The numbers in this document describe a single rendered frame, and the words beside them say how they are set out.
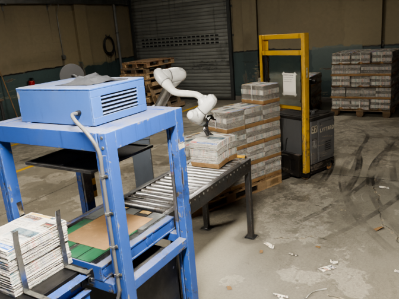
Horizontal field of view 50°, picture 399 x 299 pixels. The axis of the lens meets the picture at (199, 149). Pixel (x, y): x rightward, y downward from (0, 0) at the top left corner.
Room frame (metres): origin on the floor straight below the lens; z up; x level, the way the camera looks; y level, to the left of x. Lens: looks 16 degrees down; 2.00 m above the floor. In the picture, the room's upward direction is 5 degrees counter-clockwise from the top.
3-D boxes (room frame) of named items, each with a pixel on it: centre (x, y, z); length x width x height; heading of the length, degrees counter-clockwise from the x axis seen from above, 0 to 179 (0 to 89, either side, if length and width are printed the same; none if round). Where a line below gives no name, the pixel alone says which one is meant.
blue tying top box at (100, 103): (2.58, 0.67, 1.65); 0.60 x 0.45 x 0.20; 58
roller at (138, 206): (2.94, 0.44, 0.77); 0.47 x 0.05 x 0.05; 58
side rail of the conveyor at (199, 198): (3.30, -0.09, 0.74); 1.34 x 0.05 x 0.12; 148
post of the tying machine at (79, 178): (3.06, 0.87, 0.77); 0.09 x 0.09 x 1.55; 58
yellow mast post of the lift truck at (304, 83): (5.30, -1.35, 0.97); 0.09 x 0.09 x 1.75; 37
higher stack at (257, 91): (5.31, -0.80, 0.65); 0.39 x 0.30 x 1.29; 37
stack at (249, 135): (4.87, -0.22, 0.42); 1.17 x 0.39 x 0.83; 127
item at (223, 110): (4.95, -0.33, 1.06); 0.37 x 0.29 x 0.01; 37
